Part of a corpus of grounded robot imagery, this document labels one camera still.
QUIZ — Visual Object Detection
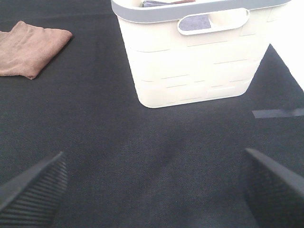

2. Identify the grey tape strip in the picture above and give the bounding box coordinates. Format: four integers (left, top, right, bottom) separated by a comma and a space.
252, 108, 304, 119

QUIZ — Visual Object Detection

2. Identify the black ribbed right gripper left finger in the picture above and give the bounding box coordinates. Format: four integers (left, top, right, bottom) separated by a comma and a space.
0, 152, 68, 228

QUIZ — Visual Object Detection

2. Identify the brown towel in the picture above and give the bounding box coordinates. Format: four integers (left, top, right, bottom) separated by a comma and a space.
0, 21, 73, 80

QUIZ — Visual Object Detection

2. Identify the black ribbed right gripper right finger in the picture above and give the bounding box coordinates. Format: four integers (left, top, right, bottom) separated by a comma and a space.
244, 148, 304, 228

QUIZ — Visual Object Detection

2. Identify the purple towel in basket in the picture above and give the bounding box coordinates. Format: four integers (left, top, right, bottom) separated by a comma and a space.
142, 0, 211, 31

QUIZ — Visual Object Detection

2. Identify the cream plastic laundry basket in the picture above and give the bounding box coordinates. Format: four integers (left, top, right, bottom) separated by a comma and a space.
111, 0, 289, 108

